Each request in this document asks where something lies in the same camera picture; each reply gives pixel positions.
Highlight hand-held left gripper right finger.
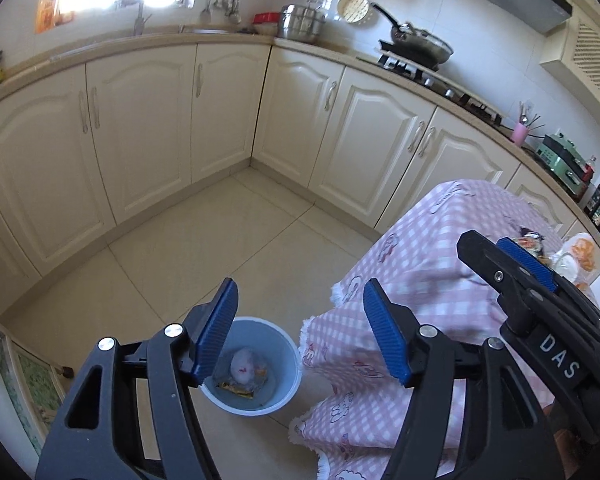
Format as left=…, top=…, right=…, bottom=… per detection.
left=362, top=278, right=566, bottom=480

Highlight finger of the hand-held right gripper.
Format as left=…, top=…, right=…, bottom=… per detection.
left=456, top=230, right=552, bottom=329
left=496, top=237, right=600, bottom=327

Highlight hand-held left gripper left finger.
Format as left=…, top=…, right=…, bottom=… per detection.
left=34, top=276, right=241, bottom=480

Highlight dark snack wrapper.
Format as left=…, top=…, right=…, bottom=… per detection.
left=511, top=229, right=547, bottom=258

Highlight white plastic bag orange print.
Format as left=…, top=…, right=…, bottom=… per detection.
left=550, top=232, right=599, bottom=292

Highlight light blue plastic bin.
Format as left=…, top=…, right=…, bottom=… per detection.
left=200, top=316, right=302, bottom=417

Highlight crumpled white pink tissue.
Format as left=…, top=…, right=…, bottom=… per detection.
left=230, top=349, right=261, bottom=384

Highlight pink checked tablecloth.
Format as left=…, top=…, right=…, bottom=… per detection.
left=289, top=178, right=600, bottom=480

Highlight yellow snack wrapper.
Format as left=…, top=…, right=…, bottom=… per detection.
left=219, top=380, right=257, bottom=399

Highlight tall dark glass bottle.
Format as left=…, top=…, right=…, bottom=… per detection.
left=583, top=177, right=600, bottom=220

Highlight pink utensil cup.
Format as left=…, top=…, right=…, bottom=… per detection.
left=511, top=102, right=546, bottom=147

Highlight black gas stove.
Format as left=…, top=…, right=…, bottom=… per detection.
left=357, top=50, right=504, bottom=129

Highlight green patterned glass door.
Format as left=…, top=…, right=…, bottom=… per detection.
left=0, top=327, right=69, bottom=442

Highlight cream kitchen base cabinets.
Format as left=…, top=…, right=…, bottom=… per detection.
left=0, top=35, right=600, bottom=281

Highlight wok with lid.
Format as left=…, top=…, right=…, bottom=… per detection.
left=372, top=2, right=455, bottom=69

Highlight stainless steel pot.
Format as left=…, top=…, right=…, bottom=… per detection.
left=278, top=2, right=327, bottom=44

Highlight red bowl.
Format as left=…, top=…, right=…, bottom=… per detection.
left=252, top=11, right=281, bottom=36

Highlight metal sink faucet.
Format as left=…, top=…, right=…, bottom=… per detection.
left=132, top=0, right=154, bottom=37

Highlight orange printed packet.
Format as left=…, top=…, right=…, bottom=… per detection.
left=34, top=0, right=76, bottom=35

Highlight cream lattice wall cabinet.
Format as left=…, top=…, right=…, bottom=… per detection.
left=539, top=10, right=600, bottom=127

